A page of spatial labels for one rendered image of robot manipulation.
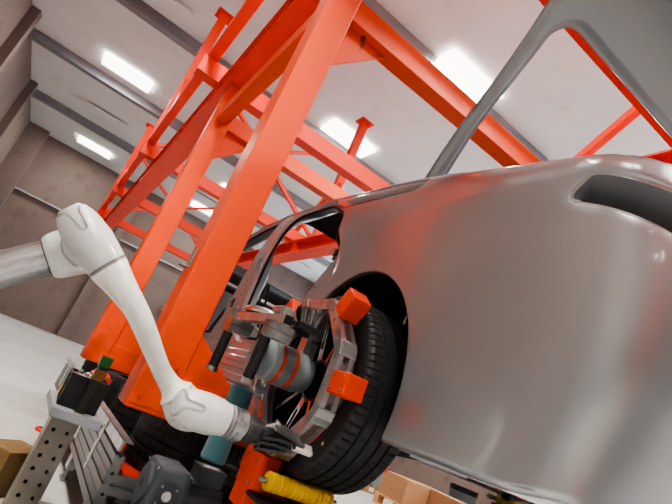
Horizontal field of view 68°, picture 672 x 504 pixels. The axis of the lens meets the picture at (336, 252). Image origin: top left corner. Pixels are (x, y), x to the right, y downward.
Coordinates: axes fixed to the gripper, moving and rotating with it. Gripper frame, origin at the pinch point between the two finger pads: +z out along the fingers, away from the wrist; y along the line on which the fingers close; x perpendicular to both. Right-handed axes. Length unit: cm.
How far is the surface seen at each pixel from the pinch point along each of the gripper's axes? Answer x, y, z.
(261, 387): 40.2, -22.7, 0.1
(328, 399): 9.9, 12.7, 1.4
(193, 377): 51, -42, -19
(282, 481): -3.0, -12.9, 1.9
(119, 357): 180, -184, -17
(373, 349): 18.9, 30.5, 6.6
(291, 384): 23.2, 0.2, -2.9
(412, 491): 263, -305, 421
